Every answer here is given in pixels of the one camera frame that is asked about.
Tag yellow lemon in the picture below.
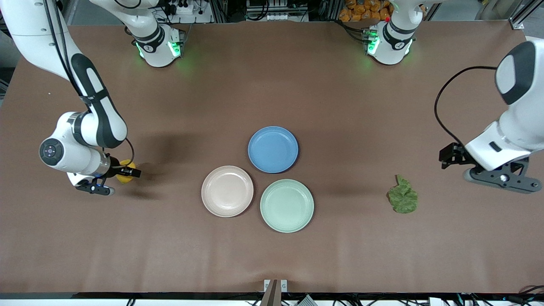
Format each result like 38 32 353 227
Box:
116 159 137 184

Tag green lettuce leaf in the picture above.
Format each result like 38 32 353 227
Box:
388 175 419 214

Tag beige plate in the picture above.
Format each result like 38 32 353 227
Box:
201 165 255 218

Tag brown table cover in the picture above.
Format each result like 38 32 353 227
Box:
0 19 544 294

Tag blue plate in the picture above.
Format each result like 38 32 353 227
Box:
248 126 299 174

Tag light green plate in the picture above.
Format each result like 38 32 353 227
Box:
260 178 315 233

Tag bag of oranges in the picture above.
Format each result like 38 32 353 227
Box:
339 0 394 23

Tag white power strip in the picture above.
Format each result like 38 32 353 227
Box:
246 0 307 22
164 0 213 24

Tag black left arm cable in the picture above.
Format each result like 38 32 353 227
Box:
434 65 499 148

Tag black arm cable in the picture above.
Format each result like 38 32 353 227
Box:
42 0 135 171
434 65 499 148

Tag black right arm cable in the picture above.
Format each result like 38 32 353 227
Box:
42 0 135 171

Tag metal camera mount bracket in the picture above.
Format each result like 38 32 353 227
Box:
260 279 288 306

